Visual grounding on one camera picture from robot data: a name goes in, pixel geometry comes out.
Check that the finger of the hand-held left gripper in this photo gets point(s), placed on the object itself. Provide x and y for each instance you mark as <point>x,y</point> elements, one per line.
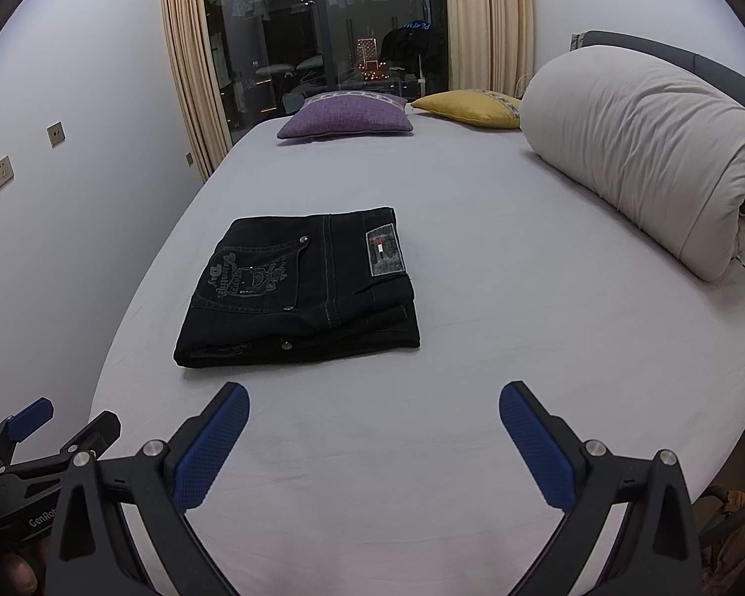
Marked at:
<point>31,416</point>
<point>96,431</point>

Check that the bed with white sheet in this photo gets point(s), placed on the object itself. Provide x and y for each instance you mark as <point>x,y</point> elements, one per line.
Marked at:
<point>472,292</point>

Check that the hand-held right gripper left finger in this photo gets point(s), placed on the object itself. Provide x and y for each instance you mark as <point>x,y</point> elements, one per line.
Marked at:
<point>214,447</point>

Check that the brown bag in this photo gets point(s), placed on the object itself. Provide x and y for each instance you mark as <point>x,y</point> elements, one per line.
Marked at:
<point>736,509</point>

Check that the beige curtain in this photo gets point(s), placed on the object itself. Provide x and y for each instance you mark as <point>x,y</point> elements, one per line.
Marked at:
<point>484,18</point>
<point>192,74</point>

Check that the dark glass window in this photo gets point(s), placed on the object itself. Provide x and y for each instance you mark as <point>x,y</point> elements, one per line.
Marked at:
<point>323,31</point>

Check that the purple pillow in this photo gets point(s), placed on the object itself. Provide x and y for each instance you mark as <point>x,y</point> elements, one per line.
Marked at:
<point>347,118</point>

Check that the square wall socket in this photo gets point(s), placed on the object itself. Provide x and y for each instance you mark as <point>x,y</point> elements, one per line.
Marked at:
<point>1,172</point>

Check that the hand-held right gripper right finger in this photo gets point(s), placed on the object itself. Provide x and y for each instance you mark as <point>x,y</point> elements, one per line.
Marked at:
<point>534,447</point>

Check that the black pants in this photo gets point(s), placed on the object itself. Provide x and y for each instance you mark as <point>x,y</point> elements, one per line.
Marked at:
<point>285,323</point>

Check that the rolled beige duvet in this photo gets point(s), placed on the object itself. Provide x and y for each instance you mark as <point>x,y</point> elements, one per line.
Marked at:
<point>645,155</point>

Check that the yellow pillow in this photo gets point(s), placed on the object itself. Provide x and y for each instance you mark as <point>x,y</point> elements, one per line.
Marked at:
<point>465,105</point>

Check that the person's left hand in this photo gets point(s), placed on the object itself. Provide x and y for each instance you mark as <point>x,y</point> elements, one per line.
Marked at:
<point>18,577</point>

